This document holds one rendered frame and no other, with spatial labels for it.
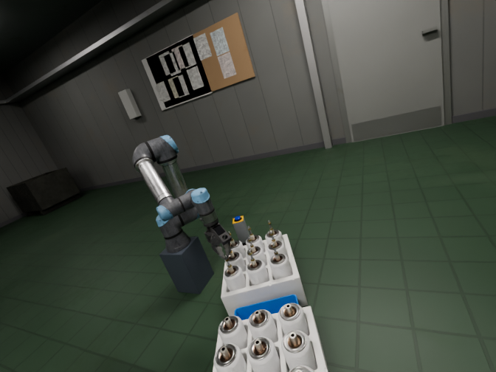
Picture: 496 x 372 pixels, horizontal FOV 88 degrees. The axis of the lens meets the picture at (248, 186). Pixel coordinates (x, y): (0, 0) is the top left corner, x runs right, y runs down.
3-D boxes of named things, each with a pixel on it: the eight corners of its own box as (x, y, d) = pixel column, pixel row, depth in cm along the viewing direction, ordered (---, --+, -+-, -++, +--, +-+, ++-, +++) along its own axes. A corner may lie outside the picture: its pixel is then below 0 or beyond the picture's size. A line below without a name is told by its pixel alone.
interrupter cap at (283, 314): (281, 323, 91) (280, 322, 91) (279, 306, 98) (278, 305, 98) (302, 319, 90) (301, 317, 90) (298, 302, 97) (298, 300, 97)
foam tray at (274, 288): (232, 324, 128) (220, 297, 122) (235, 272, 164) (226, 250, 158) (308, 305, 124) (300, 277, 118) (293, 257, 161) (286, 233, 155)
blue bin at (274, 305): (241, 348, 115) (233, 328, 111) (242, 326, 125) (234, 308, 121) (306, 332, 112) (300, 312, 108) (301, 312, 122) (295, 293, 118)
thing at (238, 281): (238, 291, 138) (226, 265, 132) (254, 291, 134) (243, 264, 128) (231, 305, 130) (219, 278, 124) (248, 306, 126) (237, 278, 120)
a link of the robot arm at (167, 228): (161, 233, 157) (151, 214, 152) (181, 223, 162) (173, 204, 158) (165, 240, 146) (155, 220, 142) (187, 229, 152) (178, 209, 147)
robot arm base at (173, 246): (162, 252, 155) (155, 239, 151) (177, 238, 167) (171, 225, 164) (180, 253, 148) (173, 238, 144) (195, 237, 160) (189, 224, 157)
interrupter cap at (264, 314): (249, 330, 92) (249, 328, 92) (249, 312, 99) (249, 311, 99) (269, 325, 91) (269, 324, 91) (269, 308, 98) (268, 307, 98)
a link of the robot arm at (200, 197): (202, 185, 118) (209, 188, 111) (210, 206, 121) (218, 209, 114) (187, 193, 115) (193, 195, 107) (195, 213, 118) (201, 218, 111)
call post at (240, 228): (247, 263, 169) (232, 224, 159) (246, 257, 176) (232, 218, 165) (257, 260, 169) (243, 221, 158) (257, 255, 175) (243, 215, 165)
